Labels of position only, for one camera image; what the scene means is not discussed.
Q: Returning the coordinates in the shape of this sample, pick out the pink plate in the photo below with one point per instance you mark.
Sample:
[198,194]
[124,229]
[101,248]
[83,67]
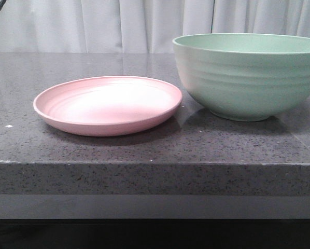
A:
[109,105]

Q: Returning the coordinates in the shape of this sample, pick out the green bowl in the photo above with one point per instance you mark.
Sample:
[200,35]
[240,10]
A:
[243,76]

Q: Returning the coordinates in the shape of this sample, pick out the pale green curtain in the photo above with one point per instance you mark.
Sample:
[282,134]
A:
[139,26]

